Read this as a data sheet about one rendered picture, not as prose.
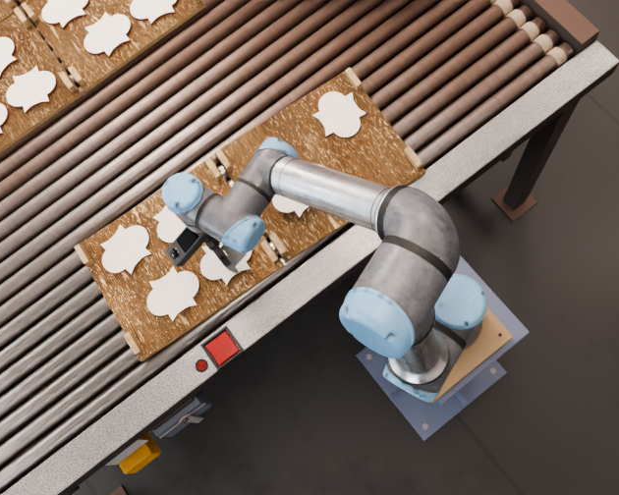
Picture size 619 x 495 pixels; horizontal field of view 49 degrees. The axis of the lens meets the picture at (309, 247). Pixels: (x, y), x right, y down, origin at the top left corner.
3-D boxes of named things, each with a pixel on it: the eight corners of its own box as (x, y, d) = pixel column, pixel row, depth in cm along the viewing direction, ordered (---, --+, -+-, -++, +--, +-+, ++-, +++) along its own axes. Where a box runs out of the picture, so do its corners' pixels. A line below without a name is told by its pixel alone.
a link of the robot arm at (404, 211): (474, 186, 96) (253, 124, 128) (435, 249, 94) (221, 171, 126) (497, 227, 104) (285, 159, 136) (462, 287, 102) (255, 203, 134)
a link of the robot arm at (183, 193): (187, 218, 122) (149, 196, 124) (203, 236, 132) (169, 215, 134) (210, 183, 123) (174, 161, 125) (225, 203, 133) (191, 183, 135)
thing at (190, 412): (219, 409, 182) (200, 406, 164) (178, 441, 181) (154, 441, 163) (196, 375, 185) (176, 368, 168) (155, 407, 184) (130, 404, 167)
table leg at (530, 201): (536, 202, 256) (602, 89, 174) (512, 222, 255) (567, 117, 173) (515, 180, 259) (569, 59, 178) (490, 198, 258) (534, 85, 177)
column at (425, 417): (506, 372, 240) (564, 335, 157) (423, 441, 237) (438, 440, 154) (435, 291, 251) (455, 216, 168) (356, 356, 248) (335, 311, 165)
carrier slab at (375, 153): (425, 173, 167) (425, 171, 165) (285, 263, 165) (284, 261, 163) (348, 71, 177) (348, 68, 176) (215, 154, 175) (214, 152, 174)
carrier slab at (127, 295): (284, 266, 165) (283, 264, 163) (142, 361, 163) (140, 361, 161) (211, 159, 175) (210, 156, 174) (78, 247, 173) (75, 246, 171)
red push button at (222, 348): (241, 351, 161) (239, 350, 160) (220, 366, 160) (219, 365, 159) (226, 331, 163) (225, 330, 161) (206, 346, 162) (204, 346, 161)
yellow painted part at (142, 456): (162, 453, 186) (130, 454, 163) (136, 473, 185) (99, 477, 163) (146, 428, 188) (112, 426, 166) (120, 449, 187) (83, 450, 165)
